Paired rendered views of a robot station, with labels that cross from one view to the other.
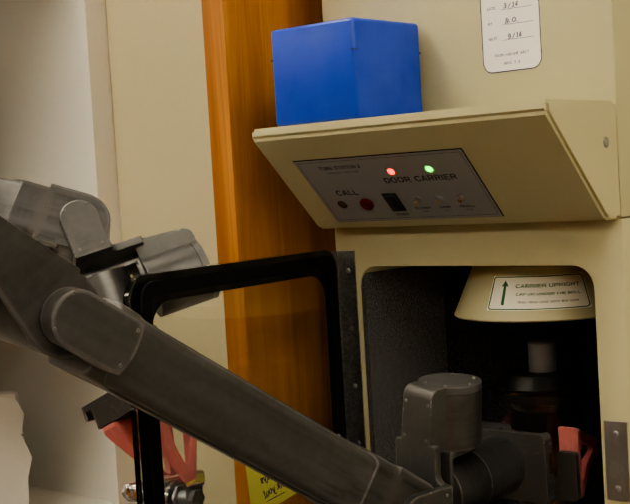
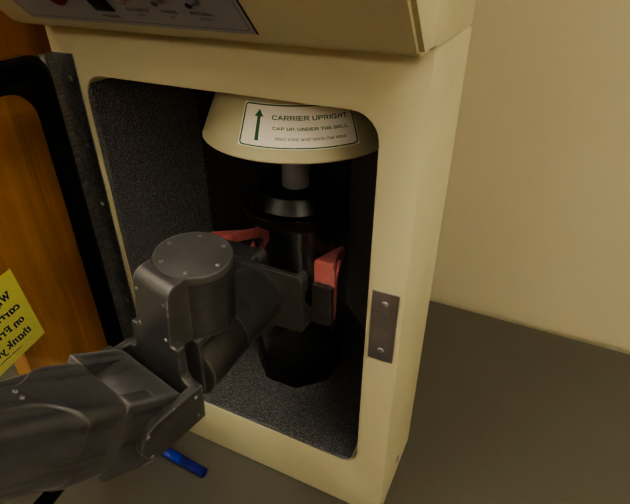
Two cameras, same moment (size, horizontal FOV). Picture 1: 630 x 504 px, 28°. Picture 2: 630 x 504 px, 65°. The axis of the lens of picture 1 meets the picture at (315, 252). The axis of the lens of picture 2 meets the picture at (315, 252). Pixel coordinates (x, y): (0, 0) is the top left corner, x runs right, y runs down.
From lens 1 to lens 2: 81 cm
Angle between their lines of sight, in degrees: 32
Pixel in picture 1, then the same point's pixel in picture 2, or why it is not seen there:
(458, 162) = not seen: outside the picture
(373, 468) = (82, 432)
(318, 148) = not seen: outside the picture
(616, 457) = (382, 325)
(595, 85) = not seen: outside the picture
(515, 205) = (276, 20)
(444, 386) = (184, 274)
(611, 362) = (390, 234)
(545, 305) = (307, 144)
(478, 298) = (227, 126)
